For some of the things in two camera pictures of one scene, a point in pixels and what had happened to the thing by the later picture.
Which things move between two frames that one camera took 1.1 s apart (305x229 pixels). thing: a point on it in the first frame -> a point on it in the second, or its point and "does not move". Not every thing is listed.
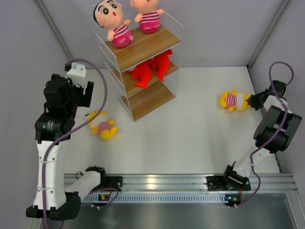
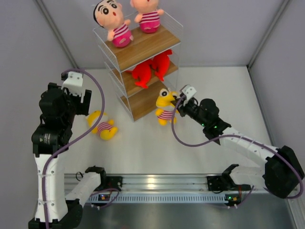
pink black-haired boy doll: x=108 y=14 does not move
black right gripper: x=251 y=100 -> x=181 y=106
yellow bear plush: x=234 y=100 -> x=165 y=108
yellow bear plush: x=100 y=124 does not move
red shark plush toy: x=142 y=71 does not move
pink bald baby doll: x=147 y=15 does not move
